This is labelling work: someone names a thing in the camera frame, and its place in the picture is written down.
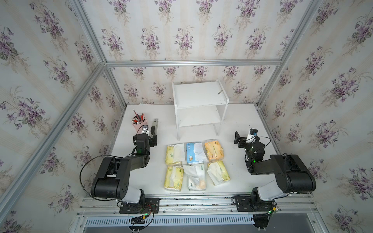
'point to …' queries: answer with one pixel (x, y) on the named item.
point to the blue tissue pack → (195, 153)
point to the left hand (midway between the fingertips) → (147, 134)
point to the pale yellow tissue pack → (175, 154)
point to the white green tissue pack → (196, 174)
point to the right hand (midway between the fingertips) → (245, 132)
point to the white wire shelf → (199, 103)
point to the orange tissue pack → (214, 151)
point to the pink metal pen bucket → (138, 122)
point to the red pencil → (133, 110)
